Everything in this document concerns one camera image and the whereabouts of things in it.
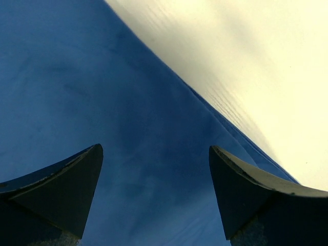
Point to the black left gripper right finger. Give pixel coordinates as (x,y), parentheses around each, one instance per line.
(259,208)

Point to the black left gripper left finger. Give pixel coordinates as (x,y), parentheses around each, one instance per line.
(51,205)

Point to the blue surgical wrap cloth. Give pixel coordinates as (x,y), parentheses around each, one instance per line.
(73,75)

